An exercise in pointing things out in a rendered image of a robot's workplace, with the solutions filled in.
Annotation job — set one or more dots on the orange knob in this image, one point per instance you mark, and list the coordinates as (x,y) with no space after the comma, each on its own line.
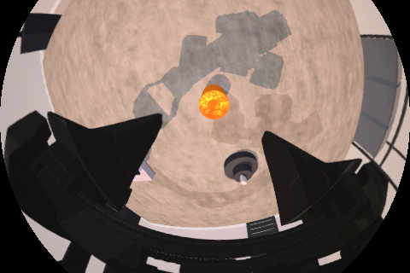
(214,103)

